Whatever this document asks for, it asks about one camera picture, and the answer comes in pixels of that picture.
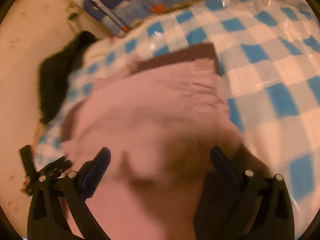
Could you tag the pink and brown jacket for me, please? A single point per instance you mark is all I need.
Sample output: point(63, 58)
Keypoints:
point(159, 118)

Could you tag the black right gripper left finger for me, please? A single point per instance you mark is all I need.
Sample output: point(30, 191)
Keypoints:
point(46, 219)

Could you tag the black garment pile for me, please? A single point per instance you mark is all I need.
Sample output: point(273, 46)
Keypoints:
point(54, 72)

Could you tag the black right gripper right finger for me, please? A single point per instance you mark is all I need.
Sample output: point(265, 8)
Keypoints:
point(241, 201)

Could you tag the white wall socket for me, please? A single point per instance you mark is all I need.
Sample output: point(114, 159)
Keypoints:
point(72, 11)

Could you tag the blue white checkered bed cover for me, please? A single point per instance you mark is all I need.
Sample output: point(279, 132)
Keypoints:
point(268, 55)

